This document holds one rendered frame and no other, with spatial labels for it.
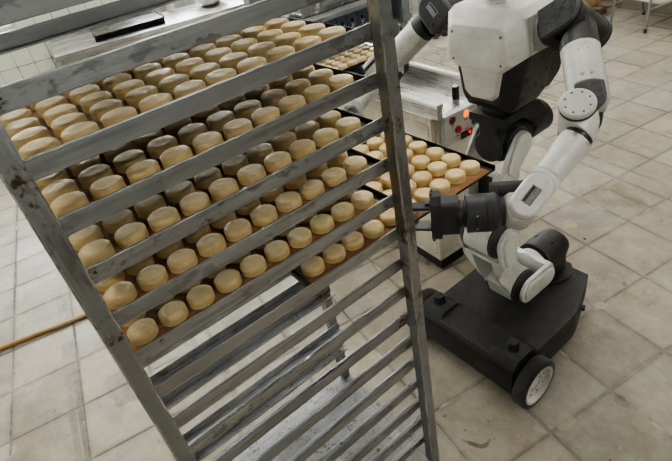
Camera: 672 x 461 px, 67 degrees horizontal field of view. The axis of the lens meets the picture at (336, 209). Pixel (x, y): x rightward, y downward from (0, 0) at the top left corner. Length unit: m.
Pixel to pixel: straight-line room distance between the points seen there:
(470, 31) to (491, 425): 1.36
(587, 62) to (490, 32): 0.28
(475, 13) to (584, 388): 1.42
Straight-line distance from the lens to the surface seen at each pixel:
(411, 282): 1.22
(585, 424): 2.13
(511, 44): 1.47
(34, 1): 0.72
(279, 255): 1.01
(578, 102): 1.26
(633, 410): 2.20
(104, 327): 0.84
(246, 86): 0.82
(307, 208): 0.95
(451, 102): 2.29
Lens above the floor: 1.75
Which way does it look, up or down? 33 degrees down
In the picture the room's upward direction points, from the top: 12 degrees counter-clockwise
